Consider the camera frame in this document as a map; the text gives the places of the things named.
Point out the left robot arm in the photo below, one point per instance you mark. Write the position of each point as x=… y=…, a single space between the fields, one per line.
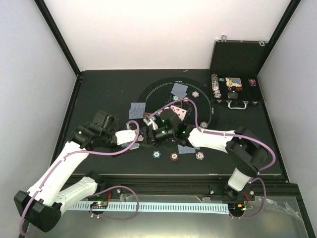
x=44 y=203

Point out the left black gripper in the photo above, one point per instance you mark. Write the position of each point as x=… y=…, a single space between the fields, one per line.
x=119 y=148

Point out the chip row in case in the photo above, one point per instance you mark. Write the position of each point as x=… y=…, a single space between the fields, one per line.
x=215 y=86

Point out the white slotted cable duct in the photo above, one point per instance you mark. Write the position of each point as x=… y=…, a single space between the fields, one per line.
x=163 y=207

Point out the green poker chip stack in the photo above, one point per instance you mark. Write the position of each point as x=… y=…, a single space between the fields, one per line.
x=156 y=154

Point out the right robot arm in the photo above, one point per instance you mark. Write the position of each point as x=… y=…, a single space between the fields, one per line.
x=250 y=155

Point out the dealt card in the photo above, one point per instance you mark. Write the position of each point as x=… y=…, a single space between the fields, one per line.
x=136 y=113
x=179 y=88
x=187 y=149
x=179 y=94
x=138 y=106

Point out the round black poker mat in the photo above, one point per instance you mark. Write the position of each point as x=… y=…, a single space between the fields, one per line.
x=158 y=97

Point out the red poker chip stack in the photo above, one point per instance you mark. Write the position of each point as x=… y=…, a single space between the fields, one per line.
x=174 y=156

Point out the red dice in case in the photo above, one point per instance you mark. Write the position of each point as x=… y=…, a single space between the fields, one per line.
x=234 y=88

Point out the purple chips in case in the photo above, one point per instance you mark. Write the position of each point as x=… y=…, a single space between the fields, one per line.
x=252 y=82

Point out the black poker set case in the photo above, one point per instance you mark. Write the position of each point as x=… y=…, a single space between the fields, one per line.
x=237 y=58

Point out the dealt card bottom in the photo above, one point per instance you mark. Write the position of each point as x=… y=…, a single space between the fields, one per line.
x=187 y=149

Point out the dealt card top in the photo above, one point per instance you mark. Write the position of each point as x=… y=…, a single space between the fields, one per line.
x=179 y=88
x=179 y=94

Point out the card deck in case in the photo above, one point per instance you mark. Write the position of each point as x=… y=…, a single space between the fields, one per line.
x=233 y=82

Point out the purple poker chip stack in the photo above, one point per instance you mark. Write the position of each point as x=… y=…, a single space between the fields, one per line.
x=200 y=155

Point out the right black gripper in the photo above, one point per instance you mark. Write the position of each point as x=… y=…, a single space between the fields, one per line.
x=145 y=131

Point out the face up hearts card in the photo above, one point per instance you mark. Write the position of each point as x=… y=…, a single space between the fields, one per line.
x=179 y=111

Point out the black round button in case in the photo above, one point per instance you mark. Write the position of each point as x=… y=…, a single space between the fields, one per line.
x=232 y=95

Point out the black aluminium front rail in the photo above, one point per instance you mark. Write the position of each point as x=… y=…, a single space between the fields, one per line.
x=168 y=185

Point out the blue backed card stack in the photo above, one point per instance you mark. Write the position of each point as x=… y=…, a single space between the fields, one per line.
x=134 y=146

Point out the purple chips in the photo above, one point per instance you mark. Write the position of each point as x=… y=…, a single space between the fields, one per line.
x=203 y=124
x=195 y=94
x=252 y=82

